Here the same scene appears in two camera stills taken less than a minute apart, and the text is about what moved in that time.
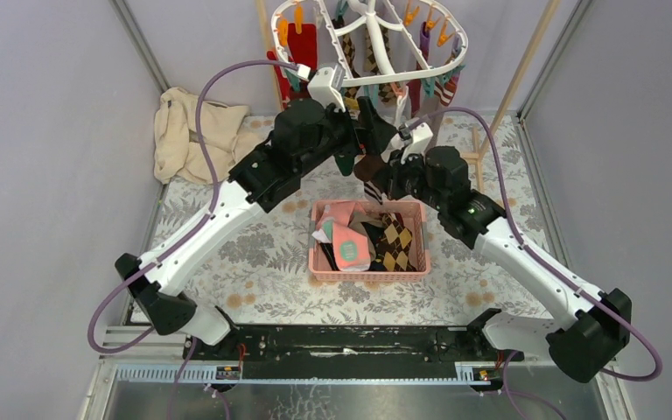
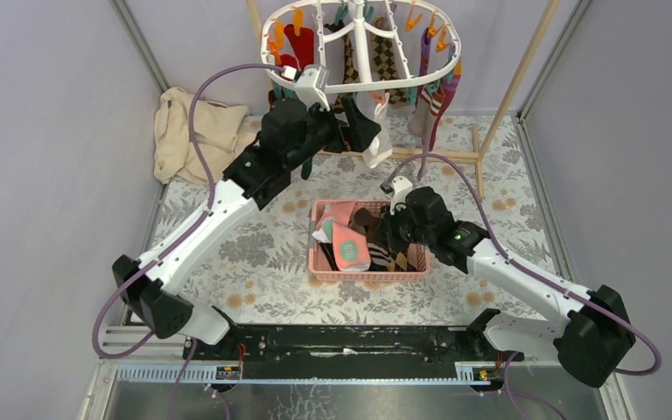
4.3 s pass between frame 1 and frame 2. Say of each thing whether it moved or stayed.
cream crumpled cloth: stayed
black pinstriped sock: stayed
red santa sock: moved
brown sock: moved
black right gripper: moved
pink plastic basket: stayed
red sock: stayed
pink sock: stayed
